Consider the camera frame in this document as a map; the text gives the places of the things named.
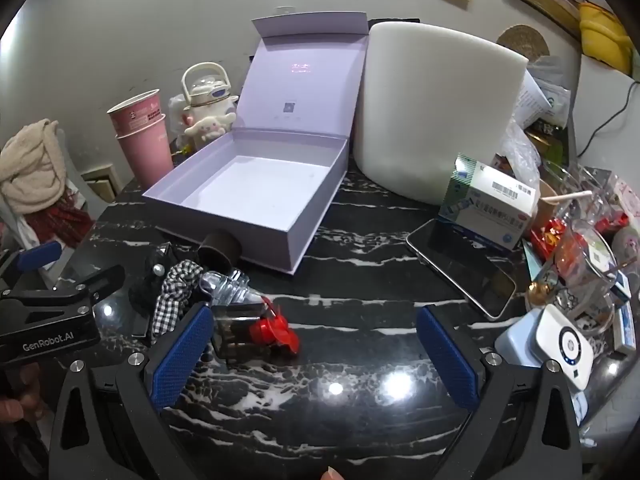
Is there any black lace bow clip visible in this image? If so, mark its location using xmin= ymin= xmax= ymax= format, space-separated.
xmin=128 ymin=242 xmax=177 ymax=316

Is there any black white gingham scrunchie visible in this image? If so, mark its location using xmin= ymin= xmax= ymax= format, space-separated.
xmin=151 ymin=259 xmax=204 ymax=341

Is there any clear plastic hair claw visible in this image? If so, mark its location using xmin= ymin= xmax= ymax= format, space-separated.
xmin=198 ymin=269 xmax=262 ymax=307

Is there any red flower hair clip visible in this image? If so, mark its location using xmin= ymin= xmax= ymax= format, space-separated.
xmin=250 ymin=296 xmax=300 ymax=356

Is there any brown makeup brush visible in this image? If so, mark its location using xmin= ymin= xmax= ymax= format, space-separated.
xmin=196 ymin=230 xmax=242 ymax=274

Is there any smoky transparent container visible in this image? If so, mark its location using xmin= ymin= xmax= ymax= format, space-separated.
xmin=212 ymin=304 xmax=264 ymax=366

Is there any person's left hand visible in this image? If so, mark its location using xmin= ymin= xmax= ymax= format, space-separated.
xmin=0 ymin=363 xmax=46 ymax=424

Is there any red plaid scarf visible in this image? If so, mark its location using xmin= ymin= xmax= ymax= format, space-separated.
xmin=24 ymin=192 xmax=93 ymax=248

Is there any beige towel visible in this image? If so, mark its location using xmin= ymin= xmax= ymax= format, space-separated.
xmin=1 ymin=119 xmax=67 ymax=216

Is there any white round-dial device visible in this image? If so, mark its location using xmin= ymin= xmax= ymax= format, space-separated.
xmin=530 ymin=304 xmax=594 ymax=391

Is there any black smartphone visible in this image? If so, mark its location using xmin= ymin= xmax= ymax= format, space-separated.
xmin=406 ymin=219 xmax=516 ymax=321

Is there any lower pink paper cup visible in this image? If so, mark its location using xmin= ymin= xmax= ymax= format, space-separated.
xmin=117 ymin=115 xmax=174 ymax=190

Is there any pink paper cup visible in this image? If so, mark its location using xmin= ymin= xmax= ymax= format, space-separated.
xmin=117 ymin=115 xmax=174 ymax=190
xmin=107 ymin=89 xmax=163 ymax=136

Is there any upper pink paper cup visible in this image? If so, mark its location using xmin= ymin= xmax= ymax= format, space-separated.
xmin=107 ymin=89 xmax=163 ymax=136

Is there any medicine box green white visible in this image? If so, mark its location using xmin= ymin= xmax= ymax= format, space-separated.
xmin=438 ymin=154 xmax=537 ymax=252

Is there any white plush dog toy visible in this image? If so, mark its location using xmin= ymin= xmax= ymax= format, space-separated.
xmin=184 ymin=112 xmax=236 ymax=151

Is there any lavender open gift box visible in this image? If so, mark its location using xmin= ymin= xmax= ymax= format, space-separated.
xmin=143 ymin=11 xmax=369 ymax=274

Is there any white cartoon kettle bottle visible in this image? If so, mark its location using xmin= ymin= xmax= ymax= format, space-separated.
xmin=181 ymin=62 xmax=239 ymax=127

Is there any white foam block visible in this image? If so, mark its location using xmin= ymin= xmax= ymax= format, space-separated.
xmin=352 ymin=22 xmax=528 ymax=205

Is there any woven round trivet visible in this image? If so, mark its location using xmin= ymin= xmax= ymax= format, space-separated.
xmin=497 ymin=24 xmax=550 ymax=63

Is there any black power cable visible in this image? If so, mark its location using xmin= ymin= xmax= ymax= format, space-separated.
xmin=574 ymin=78 xmax=640 ymax=158

